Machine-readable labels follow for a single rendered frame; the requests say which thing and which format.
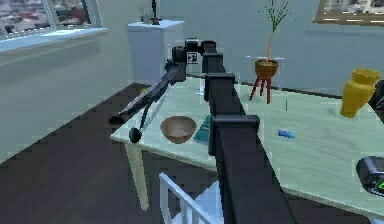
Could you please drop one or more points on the brown wooden bowl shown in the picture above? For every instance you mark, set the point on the brown wooden bowl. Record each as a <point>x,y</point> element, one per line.
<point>178,129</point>

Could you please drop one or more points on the pale green table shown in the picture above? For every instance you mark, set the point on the pale green table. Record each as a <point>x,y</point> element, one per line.
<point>300,133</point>

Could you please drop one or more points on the white pedestal cabinet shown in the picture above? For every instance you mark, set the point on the white pedestal cabinet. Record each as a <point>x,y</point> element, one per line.
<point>151,50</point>

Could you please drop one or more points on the teal book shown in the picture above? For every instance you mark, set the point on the teal book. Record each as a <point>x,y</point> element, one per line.
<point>203,131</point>

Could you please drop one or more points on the gold framed picture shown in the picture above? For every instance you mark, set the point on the gold framed picture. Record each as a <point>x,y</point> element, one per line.
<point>350,11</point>

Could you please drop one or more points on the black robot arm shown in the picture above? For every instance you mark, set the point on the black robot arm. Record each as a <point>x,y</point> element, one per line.
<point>240,146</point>

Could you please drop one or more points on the white chair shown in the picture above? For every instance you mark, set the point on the white chair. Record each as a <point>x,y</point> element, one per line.
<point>190,206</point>

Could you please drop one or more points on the yellow vase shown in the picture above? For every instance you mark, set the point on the yellow vase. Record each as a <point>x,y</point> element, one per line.
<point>358,91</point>

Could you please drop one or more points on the potted plant on red stand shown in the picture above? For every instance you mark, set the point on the potted plant on red stand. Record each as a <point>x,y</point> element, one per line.
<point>266,68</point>

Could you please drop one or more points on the black object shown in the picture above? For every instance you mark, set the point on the black object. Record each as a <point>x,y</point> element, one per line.
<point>378,95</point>

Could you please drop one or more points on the dark statuette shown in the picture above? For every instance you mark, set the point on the dark statuette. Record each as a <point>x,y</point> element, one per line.
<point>154,13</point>

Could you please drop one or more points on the small blue object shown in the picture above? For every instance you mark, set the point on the small blue object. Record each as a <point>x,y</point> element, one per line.
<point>286,134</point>

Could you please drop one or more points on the black device with green light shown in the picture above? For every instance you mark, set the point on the black device with green light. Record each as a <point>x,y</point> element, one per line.
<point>371,175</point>

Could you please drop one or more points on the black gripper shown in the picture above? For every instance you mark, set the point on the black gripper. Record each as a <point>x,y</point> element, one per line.
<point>178,63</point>

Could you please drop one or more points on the window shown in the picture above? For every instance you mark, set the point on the window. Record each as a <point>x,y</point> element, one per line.
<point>40,16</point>

